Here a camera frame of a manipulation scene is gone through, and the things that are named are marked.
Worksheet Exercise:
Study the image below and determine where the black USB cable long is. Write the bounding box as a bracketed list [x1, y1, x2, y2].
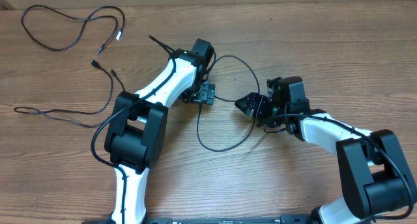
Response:
[196, 52, 260, 152]

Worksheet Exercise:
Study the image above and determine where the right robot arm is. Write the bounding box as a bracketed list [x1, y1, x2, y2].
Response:
[235, 76, 416, 223]

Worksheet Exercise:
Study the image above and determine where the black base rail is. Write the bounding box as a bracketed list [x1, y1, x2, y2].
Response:
[81, 214, 320, 224]

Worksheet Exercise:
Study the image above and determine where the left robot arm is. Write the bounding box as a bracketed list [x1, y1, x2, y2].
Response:
[104, 38, 215, 223]

